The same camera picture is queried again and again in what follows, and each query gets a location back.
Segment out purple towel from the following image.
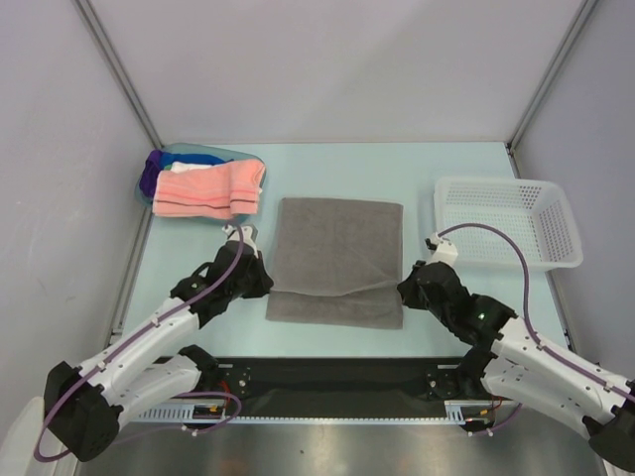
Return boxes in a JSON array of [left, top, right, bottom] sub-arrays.
[[137, 150, 164, 206]]

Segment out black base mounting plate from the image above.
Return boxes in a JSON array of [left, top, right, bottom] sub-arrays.
[[161, 354, 516, 417]]

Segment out white towel in tray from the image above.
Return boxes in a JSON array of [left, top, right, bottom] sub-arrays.
[[170, 162, 211, 174]]

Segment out slotted white cable duct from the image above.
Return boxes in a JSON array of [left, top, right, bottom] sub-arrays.
[[91, 401, 470, 423]]

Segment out translucent blue towel tray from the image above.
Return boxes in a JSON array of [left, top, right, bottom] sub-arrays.
[[135, 143, 267, 223]]

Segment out white perforated plastic basket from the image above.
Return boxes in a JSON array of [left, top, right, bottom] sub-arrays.
[[434, 177, 583, 272]]

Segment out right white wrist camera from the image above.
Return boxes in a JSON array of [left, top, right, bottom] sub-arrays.
[[425, 234, 458, 268]]

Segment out blue towel in tray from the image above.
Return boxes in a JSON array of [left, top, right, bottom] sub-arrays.
[[159, 152, 226, 169]]

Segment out grey terry towel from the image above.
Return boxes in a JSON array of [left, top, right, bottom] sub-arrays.
[[266, 197, 403, 330]]

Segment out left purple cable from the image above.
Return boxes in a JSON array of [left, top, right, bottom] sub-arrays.
[[33, 225, 247, 462]]

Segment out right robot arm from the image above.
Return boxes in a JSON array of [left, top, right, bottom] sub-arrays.
[[397, 261, 634, 472]]

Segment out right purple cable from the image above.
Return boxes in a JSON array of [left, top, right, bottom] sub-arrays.
[[426, 222, 635, 437]]

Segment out pink striped towel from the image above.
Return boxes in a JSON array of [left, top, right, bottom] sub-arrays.
[[152, 160, 266, 220]]

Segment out purple cable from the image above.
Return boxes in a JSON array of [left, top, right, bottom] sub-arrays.
[[33, 225, 247, 462], [426, 222, 635, 437]]

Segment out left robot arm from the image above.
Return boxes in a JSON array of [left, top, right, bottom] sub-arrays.
[[44, 226, 273, 462]]

